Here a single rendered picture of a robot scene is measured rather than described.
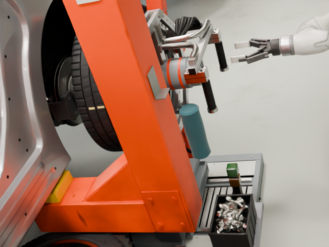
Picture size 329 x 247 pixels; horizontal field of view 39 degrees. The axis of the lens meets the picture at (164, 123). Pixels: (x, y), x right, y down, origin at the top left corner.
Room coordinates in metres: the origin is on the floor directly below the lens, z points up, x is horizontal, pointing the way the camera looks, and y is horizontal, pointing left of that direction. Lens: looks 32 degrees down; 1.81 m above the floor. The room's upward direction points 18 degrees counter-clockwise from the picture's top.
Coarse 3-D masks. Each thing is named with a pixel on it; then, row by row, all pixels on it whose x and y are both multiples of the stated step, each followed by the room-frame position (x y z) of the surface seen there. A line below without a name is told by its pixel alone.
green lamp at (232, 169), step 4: (228, 164) 1.40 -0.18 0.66; (232, 164) 1.39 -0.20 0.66; (236, 164) 1.39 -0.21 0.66; (228, 168) 1.38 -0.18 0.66; (232, 168) 1.37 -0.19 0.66; (236, 168) 1.37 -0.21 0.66; (228, 172) 1.37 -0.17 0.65; (232, 172) 1.36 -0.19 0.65; (236, 172) 1.36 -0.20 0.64; (228, 176) 1.37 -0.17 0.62; (232, 176) 1.37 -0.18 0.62; (236, 176) 1.36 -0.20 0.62
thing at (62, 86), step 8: (64, 64) 2.03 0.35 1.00; (56, 72) 1.99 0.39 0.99; (64, 72) 2.01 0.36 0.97; (56, 80) 1.97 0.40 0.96; (64, 80) 1.98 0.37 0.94; (56, 88) 1.94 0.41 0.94; (64, 88) 1.96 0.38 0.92; (72, 88) 1.98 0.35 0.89; (56, 96) 1.92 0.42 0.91; (72, 96) 1.97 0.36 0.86; (80, 120) 1.97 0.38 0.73
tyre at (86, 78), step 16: (80, 48) 1.83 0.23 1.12; (80, 64) 1.79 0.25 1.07; (80, 80) 1.75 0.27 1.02; (80, 96) 1.73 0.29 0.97; (96, 96) 1.70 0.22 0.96; (80, 112) 1.72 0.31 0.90; (96, 112) 1.69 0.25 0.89; (96, 128) 1.71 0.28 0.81; (112, 128) 1.67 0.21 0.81; (112, 144) 1.72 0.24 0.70
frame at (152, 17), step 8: (152, 16) 1.93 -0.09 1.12; (160, 16) 1.97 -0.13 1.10; (152, 24) 1.87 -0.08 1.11; (160, 24) 2.07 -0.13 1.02; (168, 24) 2.05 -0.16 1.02; (152, 32) 1.85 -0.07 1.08; (168, 32) 2.11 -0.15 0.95; (176, 56) 2.15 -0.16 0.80; (184, 56) 2.13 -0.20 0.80; (176, 96) 2.03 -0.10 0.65; (184, 96) 2.01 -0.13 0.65; (176, 104) 2.01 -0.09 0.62; (184, 104) 1.99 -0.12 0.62; (176, 112) 1.95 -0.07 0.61
